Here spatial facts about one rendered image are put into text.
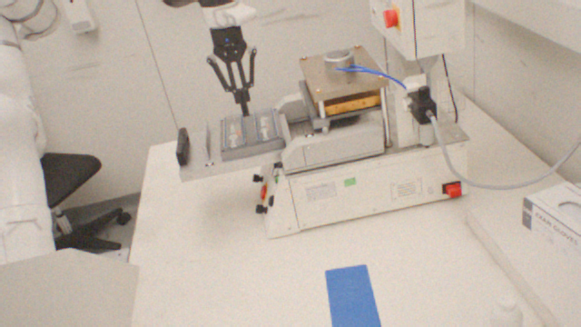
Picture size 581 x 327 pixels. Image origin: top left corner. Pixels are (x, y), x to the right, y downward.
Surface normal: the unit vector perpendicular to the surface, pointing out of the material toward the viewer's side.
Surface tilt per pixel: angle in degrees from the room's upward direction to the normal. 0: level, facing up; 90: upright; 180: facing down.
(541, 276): 0
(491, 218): 0
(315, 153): 90
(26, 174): 63
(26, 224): 50
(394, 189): 90
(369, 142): 90
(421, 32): 90
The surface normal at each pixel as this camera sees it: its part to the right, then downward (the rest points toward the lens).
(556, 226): -0.94, 0.25
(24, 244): 0.58, -0.46
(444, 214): -0.18, -0.85
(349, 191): 0.11, 0.48
